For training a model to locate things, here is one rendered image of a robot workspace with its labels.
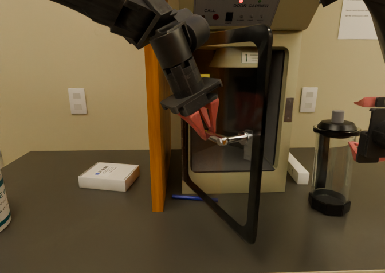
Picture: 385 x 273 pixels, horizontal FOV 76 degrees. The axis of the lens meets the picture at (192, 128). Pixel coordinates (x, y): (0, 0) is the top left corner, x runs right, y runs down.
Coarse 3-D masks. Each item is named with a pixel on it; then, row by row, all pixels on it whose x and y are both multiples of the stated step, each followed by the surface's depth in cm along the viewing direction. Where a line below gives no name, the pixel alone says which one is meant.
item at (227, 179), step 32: (224, 32) 46; (256, 32) 39; (224, 64) 48; (256, 64) 40; (224, 96) 49; (256, 96) 41; (192, 128) 63; (224, 128) 50; (256, 128) 42; (192, 160) 66; (224, 160) 52; (256, 160) 43; (224, 192) 53; (256, 192) 44; (256, 224) 46
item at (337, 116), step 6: (336, 114) 62; (342, 114) 62; (324, 120) 66; (330, 120) 66; (336, 120) 63; (342, 120) 62; (318, 126) 65; (324, 126) 63; (330, 126) 62; (336, 126) 61; (342, 126) 60; (348, 126) 60; (354, 126) 61
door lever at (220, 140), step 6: (210, 132) 46; (216, 132) 46; (240, 132) 45; (210, 138) 46; (216, 138) 44; (222, 138) 42; (228, 138) 43; (234, 138) 44; (240, 138) 44; (246, 138) 44; (222, 144) 42; (228, 144) 43
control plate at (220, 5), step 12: (204, 0) 54; (216, 0) 55; (228, 0) 55; (252, 0) 55; (264, 0) 55; (276, 0) 55; (204, 12) 57; (216, 12) 57; (240, 12) 57; (252, 12) 57; (264, 12) 57; (216, 24) 60; (228, 24) 60; (240, 24) 60; (252, 24) 60
